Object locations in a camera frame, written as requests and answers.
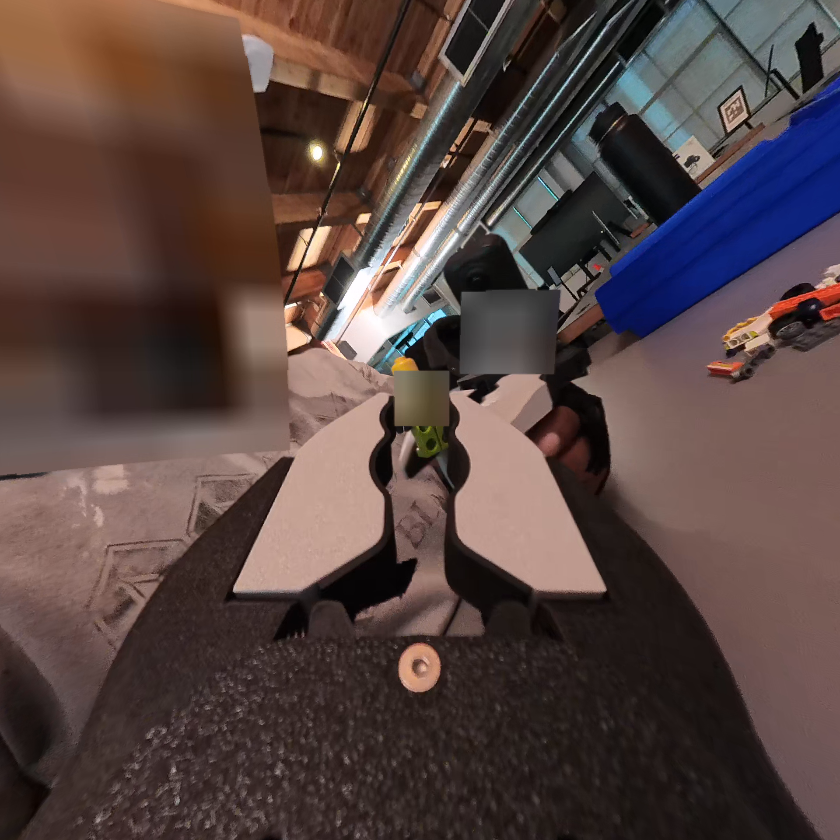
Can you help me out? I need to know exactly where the blue plastic bin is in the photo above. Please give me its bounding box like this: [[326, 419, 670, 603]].
[[598, 99, 840, 338]]

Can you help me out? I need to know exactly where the silver ceiling duct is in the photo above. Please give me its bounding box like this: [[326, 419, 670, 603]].
[[309, 0, 657, 342]]

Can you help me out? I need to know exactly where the person's left hand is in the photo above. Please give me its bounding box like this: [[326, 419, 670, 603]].
[[532, 405, 598, 476]]

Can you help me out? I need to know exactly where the light mottled cloth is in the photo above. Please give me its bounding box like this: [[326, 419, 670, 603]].
[[0, 348, 395, 788]]

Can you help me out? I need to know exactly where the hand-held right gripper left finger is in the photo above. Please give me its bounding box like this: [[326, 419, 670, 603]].
[[233, 394, 399, 601]]

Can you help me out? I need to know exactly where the black water bottle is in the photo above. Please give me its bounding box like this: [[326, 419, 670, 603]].
[[588, 103, 703, 227]]

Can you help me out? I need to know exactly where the black monitor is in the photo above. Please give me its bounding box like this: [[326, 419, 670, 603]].
[[523, 171, 634, 283]]

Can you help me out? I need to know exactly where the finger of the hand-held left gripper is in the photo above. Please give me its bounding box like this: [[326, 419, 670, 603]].
[[489, 378, 555, 437]]

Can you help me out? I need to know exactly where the pile of lego pieces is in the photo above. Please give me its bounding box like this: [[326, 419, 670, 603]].
[[707, 263, 840, 382]]

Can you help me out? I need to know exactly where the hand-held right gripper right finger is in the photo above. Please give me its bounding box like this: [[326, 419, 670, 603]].
[[444, 392, 609, 602]]

